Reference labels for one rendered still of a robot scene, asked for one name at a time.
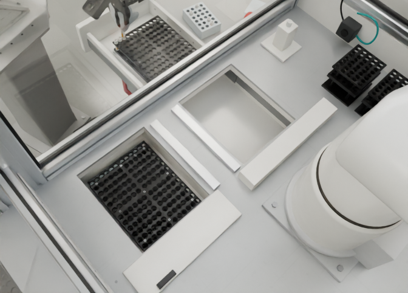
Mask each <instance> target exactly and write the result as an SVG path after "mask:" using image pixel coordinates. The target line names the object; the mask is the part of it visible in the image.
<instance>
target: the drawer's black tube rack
mask: <svg viewBox="0 0 408 293"><path fill-rule="evenodd" d="M148 148H150V149H151V150H150V151H149V150H148ZM153 153H155V155H153ZM157 157H158V158H159V159H160V160H158V159H157ZM117 162H118V161H117ZM161 162H163V163H164V165H163V164H162V163H161ZM166 167H168V168H169V170H167V169H166ZM172 174H175V173H174V172H173V171H172V170H171V169H170V167H169V166H168V165H167V164H166V163H165V162H164V161H163V160H162V159H161V158H160V157H159V156H158V155H157V153H156V152H155V151H154V150H153V149H152V148H151V147H150V146H149V145H148V146H147V147H145V148H143V149H142V150H141V151H140V152H139V153H137V154H136V155H135V156H133V157H132V158H130V159H129V160H128V161H127V162H125V163H124V164H123V165H120V167H118V168H117V169H116V170H115V171H113V172H112V173H111V174H109V175H108V176H106V177H105V178H104V179H103V180H101V181H100V182H99V183H96V185H94V186H93V187H92V188H91V186H90V188H91V190H92V191H93V192H94V193H95V194H96V195H97V196H98V198H99V199H100V200H101V202H102V203H103V204H104V205H105V206H106V207H107V209H108V210H109V211H110V212H111V214H113V215H114V217H115V218H116V219H117V221H118V222H119V223H120V224H121V225H122V226H123V227H124V229H125V230H126V231H127V233H128V234H130V236H131V237H132V238H133V239H134V241H135V242H136V243H137V244H138V245H139V246H140V248H141V249H142V250H143V252H145V251H146V250H148V249H149V248H150V247H151V246H152V245H153V244H154V243H155V242H156V241H158V240H159V239H160V238H161V237H162V236H163V235H164V234H165V233H166V232H168V231H169V230H170V229H171V228H173V227H174V226H175V225H176V224H177V223H178V222H179V221H180V220H181V219H183V218H184V217H185V216H186V215H187V214H188V213H189V212H190V211H192V210H193V209H194V208H195V207H197V206H198V205H199V204H200V203H201V200H200V199H199V198H198V197H197V196H196V195H195V194H194V192H193V191H192V190H191V189H190V188H189V187H188V186H187V185H186V184H185V183H184V182H183V181H182V180H181V179H180V178H179V177H178V176H177V175H176V174H175V176H173V175H172ZM177 179H179V180H180V181H178V180H177ZM182 184H184V185H185V186H183V185H182ZM187 189H189V192H188V191H187ZM191 194H193V195H194V197H193V196H192V195H191ZM196 199H198V200H199V202H198V201H197V200H196Z"/></svg>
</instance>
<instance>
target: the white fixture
mask: <svg viewBox="0 0 408 293"><path fill-rule="evenodd" d="M297 29H298V25H297V24H295V23H294V22H293V21H292V20H291V19H286V20H285V21H284V22H282V23H281V24H279V25H278V27H277V30H276V32H275V33H274V34H272V35H271V36H269V37H268V38H267V39H265V40H264V41H263V42H261V44H260V45H261V46H263V47H264V48H265V49H266V50H267V51H269V52H270V53H271V54H273V55H274V56H275V57H276V58H277V59H278V60H280V61H281V62H284V61H286V60H287V59H289V58H290V57H291V56H292V55H294V54H295V53H296V52H297V51H299V50H300V49H301V48H302V46H300V45H299V44H298V43H297V42H295V41H294V40H293V38H294V36H295V34H296V31H297Z"/></svg>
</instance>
